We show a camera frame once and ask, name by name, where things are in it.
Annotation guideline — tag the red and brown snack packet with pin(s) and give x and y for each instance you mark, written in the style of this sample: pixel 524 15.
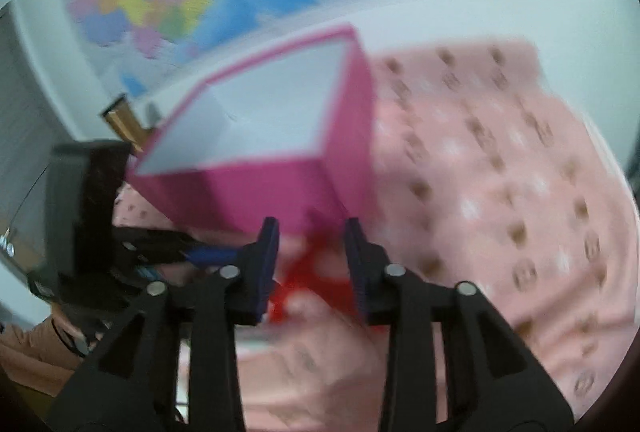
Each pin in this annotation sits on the red and brown snack packet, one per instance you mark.
pixel 305 282

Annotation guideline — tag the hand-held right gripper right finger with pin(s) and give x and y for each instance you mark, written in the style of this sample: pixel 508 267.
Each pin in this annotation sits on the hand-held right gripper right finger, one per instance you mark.
pixel 356 262

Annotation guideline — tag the pink cardboard box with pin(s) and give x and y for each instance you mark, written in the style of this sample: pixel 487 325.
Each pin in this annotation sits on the pink cardboard box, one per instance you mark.
pixel 280 122

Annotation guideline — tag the grey door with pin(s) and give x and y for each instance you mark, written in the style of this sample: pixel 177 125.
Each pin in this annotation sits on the grey door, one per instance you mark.
pixel 25 122

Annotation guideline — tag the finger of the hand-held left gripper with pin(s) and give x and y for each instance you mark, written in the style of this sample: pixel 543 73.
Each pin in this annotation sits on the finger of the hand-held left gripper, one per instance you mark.
pixel 165 244

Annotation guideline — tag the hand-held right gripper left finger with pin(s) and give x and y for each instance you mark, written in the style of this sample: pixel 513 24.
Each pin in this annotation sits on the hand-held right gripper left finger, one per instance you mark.
pixel 265 262

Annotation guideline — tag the pink printed blanket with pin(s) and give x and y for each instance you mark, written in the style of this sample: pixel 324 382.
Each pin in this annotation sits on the pink printed blanket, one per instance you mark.
pixel 500 192

